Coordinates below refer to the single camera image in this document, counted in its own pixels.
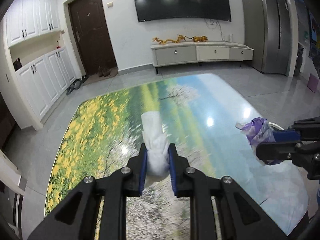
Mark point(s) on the yellow dragon ornament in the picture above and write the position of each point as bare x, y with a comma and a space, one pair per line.
181, 38

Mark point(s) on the purple white wrapper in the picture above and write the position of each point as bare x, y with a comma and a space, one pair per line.
258, 131

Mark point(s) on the dark brown entrance door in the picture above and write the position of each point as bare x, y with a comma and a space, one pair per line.
91, 35

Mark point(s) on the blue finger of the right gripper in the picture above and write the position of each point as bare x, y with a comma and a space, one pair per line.
301, 130

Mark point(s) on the grey steel refrigerator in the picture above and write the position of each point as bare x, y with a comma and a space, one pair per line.
268, 33

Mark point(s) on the grey slippers on floor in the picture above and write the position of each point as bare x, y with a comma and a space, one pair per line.
76, 84

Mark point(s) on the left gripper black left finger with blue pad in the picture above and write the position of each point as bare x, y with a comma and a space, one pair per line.
96, 201

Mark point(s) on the clear plastic bag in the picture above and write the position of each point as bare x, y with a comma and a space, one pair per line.
157, 145

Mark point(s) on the white wall cabinets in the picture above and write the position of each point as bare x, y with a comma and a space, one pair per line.
44, 80
28, 19

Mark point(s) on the purple box on floor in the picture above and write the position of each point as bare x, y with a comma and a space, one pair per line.
313, 82

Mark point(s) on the dark shoes by door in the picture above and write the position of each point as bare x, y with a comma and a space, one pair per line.
103, 72

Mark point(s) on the white upper wall cabinets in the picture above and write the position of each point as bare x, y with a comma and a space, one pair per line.
28, 19

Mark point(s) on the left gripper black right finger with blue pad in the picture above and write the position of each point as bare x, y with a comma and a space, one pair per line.
219, 208

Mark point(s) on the white lower wall cabinets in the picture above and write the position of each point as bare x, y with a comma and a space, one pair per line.
44, 80

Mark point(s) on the white low TV cabinet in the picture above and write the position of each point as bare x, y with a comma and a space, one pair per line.
202, 52

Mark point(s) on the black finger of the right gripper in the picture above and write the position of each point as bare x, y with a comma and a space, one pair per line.
296, 151

